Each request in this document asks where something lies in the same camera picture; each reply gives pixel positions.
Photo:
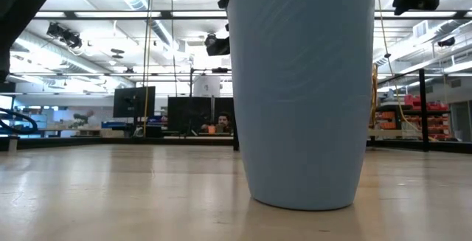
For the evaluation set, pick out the lavender plastic cup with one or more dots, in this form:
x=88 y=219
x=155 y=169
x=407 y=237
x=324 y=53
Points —
x=302 y=104

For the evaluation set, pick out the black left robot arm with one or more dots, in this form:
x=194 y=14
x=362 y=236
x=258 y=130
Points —
x=18 y=5

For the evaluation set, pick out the black ceiling spotlight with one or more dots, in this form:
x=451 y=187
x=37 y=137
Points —
x=446 y=42
x=218 y=46
x=66 y=36

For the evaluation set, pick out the storage rack with red bins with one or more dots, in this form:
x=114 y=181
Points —
x=435 y=106

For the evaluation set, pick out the black partition panel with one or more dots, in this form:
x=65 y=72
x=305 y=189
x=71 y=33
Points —
x=188 y=114

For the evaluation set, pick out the orange cup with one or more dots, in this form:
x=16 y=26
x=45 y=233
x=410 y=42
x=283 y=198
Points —
x=211 y=129

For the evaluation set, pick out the black computer monitor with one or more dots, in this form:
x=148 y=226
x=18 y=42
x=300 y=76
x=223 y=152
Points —
x=132 y=101

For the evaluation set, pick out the black aluminium table frame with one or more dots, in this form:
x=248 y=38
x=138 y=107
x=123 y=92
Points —
x=110 y=142

